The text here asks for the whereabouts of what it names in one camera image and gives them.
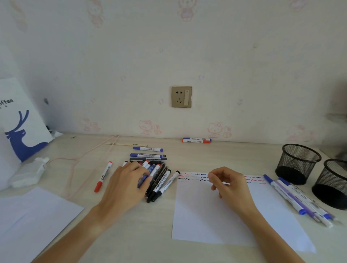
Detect person's left forearm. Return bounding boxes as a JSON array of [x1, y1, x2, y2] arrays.
[[31, 206, 109, 263]]

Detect crumpled white tissue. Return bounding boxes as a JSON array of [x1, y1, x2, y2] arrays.
[[8, 157, 50, 189]]

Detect purple slim pen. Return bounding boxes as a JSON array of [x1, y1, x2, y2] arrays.
[[275, 180, 321, 223]]

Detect person's left hand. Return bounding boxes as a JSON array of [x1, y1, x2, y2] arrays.
[[93, 161, 152, 220]]

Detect gold wall socket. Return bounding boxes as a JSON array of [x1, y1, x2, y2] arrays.
[[171, 86, 193, 109]]

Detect white paper sheet with squiggles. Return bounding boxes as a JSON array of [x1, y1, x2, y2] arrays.
[[171, 172, 316, 254]]

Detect person's right forearm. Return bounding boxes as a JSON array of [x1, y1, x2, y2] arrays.
[[244, 208, 307, 263]]

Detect blue slim pen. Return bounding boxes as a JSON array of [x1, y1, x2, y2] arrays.
[[137, 163, 157, 189]]

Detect black slim pen silver tip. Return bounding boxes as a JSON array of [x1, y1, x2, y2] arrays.
[[146, 165, 169, 200], [146, 162, 167, 197]]

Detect white plastic bag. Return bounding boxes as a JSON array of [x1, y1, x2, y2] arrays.
[[0, 78, 55, 163]]

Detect blank white paper sheet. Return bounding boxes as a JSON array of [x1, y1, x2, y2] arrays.
[[0, 187, 85, 263]]

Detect thin pink cord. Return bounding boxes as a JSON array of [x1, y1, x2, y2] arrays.
[[48, 135, 120, 198]]

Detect black mesh cup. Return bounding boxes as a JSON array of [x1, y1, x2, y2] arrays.
[[312, 159, 347, 211], [275, 143, 322, 186]]

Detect person's right hand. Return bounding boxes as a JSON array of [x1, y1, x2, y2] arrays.
[[209, 167, 258, 220]]

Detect light wooden table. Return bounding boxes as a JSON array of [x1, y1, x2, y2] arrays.
[[0, 133, 347, 263]]

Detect white slim pen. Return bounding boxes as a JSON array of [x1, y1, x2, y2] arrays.
[[276, 179, 334, 229]]

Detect paper-wrapped chopsticks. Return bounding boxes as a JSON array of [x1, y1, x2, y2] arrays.
[[106, 142, 149, 147]]

